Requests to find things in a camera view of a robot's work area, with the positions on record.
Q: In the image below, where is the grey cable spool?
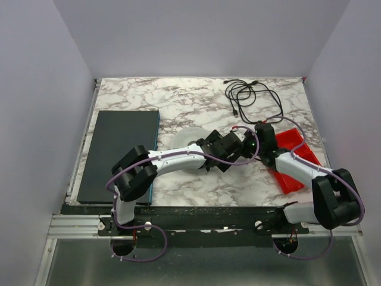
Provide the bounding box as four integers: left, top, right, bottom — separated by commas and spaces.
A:
171, 126, 214, 172

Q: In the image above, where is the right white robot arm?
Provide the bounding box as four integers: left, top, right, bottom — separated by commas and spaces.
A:
243, 123, 365, 230

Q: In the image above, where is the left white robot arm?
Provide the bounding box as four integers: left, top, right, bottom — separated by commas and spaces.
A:
109, 130, 245, 225

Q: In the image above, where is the red plastic tray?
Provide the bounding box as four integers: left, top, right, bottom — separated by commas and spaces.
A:
267, 128, 321, 194

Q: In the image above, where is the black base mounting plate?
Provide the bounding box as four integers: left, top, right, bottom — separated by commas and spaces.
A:
98, 206, 309, 248

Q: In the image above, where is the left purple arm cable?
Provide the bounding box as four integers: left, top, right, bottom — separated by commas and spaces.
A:
105, 125, 260, 263

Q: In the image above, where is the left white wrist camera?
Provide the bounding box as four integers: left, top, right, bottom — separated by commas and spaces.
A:
232, 128, 246, 144

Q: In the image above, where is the black usb cable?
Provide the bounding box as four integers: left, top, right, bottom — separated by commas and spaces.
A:
223, 79, 284, 125

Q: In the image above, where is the aluminium rail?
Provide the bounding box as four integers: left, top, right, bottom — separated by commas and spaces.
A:
48, 215, 100, 240

